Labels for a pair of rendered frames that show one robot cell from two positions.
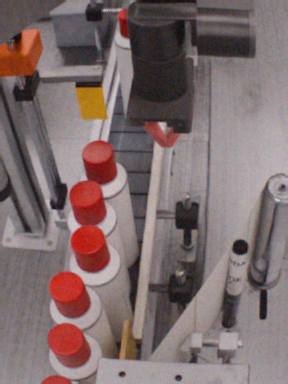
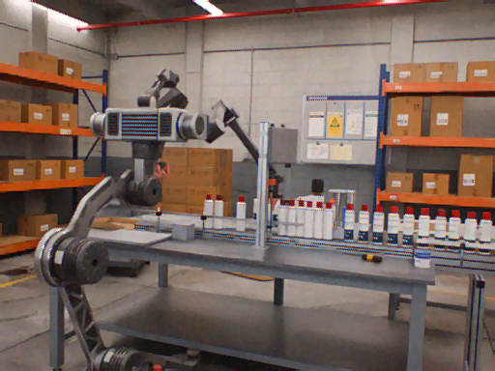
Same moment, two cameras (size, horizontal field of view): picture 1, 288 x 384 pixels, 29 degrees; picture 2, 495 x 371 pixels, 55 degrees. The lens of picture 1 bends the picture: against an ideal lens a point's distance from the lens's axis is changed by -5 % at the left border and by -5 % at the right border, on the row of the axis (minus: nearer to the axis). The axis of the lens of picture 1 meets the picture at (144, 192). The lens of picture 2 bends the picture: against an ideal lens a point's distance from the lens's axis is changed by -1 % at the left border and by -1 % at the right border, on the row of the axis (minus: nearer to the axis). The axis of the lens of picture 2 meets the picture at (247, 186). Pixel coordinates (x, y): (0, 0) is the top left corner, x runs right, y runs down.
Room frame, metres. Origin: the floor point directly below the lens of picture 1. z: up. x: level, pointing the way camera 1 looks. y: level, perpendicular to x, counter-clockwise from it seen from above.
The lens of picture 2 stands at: (0.15, 2.69, 1.33)
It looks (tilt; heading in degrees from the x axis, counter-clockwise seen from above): 4 degrees down; 280
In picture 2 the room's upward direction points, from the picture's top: 2 degrees clockwise
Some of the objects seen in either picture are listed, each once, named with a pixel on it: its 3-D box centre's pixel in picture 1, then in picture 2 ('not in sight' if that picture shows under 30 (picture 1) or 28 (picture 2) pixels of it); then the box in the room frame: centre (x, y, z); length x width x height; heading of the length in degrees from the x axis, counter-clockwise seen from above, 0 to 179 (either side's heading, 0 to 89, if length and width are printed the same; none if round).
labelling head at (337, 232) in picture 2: not in sight; (340, 214); (0.07, 0.01, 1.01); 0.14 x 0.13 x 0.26; 169
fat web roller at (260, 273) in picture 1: (272, 236); not in sight; (0.33, -0.14, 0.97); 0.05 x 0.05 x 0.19
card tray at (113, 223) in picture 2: not in sight; (117, 223); (1.48, -0.18, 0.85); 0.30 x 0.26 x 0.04; 169
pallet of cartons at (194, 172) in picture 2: not in sight; (186, 197); (2.09, -3.70, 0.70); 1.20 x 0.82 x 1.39; 174
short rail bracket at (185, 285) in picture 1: (167, 292); not in sight; (0.32, -0.01, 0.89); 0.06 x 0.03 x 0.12; 79
